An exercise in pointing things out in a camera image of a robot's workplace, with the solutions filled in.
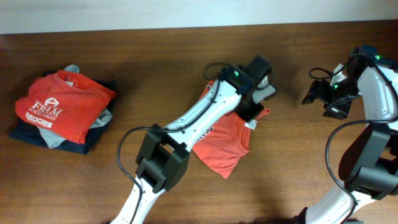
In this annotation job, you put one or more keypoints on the folded navy blue t-shirt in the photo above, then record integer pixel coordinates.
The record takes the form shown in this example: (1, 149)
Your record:
(29, 133)

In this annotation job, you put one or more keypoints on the plain red t-shirt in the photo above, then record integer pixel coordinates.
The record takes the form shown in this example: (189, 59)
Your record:
(222, 145)

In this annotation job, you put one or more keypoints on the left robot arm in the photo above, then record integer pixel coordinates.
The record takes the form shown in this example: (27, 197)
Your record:
(165, 152)

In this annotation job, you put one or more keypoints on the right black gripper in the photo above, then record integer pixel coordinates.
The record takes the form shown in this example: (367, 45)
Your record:
(318, 90)

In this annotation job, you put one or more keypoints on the folded red printed t-shirt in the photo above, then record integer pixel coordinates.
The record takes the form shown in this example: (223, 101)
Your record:
(65, 103)

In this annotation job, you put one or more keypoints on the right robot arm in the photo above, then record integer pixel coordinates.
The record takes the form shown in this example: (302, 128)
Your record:
(364, 176)

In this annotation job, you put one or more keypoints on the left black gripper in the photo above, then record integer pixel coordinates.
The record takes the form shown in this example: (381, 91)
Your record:
(250, 114)

